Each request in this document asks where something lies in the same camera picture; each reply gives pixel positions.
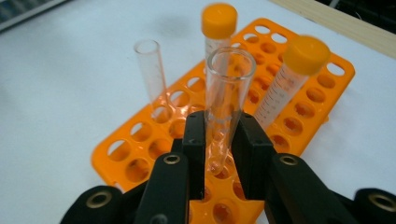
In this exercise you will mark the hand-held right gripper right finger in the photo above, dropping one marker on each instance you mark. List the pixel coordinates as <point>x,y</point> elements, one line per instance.
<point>289,193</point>

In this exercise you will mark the clear glass test tube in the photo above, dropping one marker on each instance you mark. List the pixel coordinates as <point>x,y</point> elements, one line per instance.
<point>150,65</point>
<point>229,93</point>

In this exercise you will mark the metal floor rail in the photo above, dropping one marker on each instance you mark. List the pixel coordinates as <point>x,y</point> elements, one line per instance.
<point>25,12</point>

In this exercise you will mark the orange capped test tube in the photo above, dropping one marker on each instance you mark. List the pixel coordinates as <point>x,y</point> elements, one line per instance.
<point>306,54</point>
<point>219,20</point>

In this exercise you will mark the orange plastic test tube rack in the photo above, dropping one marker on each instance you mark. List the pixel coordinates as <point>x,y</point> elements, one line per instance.
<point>249,208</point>

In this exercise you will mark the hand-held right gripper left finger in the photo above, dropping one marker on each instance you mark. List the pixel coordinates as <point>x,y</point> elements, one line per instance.
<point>169,186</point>

